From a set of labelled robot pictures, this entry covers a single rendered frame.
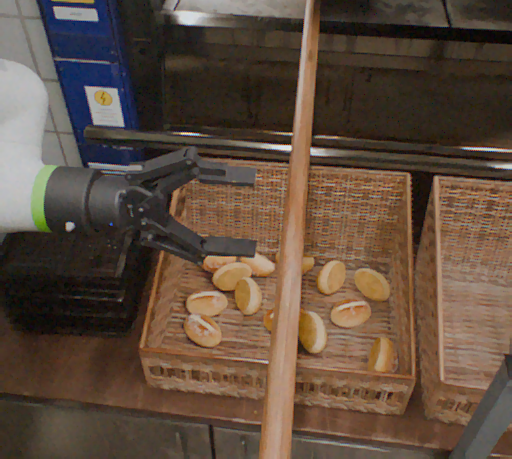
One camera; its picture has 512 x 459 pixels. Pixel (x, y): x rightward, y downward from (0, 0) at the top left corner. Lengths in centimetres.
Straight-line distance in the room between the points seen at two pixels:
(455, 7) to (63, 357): 116
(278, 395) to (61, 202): 37
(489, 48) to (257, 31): 46
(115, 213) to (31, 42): 71
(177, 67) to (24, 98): 57
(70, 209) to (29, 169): 8
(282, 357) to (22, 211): 39
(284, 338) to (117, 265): 69
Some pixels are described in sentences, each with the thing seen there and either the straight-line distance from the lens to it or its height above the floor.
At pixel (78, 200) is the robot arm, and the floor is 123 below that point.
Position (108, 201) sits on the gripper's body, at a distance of 77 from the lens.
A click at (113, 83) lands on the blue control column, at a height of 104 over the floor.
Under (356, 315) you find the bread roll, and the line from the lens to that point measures 138.
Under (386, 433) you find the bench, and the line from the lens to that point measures 130.
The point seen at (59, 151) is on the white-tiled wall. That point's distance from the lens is 158.
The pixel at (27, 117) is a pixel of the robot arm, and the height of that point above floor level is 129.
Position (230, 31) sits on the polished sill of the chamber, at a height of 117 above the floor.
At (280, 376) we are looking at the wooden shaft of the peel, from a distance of 62.
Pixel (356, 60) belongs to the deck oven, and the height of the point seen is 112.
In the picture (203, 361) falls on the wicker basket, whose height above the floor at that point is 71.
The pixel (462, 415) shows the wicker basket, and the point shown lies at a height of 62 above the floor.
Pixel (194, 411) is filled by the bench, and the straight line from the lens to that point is 130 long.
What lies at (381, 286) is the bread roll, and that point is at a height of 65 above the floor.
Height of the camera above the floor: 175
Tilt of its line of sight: 44 degrees down
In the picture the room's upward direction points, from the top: straight up
